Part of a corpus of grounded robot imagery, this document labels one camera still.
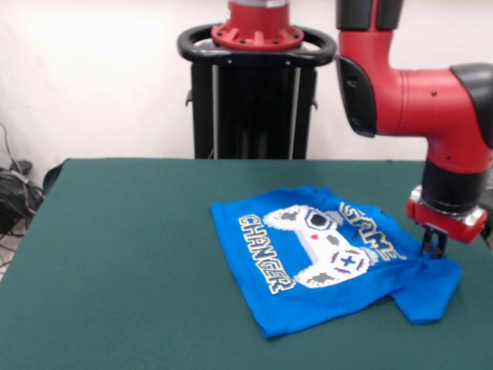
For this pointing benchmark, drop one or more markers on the dark green table cloth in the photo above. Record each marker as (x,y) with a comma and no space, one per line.
(115,289)

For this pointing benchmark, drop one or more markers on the blue printed T-shirt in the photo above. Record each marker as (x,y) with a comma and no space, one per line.
(269,308)

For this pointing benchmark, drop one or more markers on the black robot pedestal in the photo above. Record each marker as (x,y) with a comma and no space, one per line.
(250,108)

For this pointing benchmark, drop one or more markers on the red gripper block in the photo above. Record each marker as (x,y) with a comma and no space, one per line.
(447,225)

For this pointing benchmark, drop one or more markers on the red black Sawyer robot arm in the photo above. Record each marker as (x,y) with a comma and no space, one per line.
(416,100)

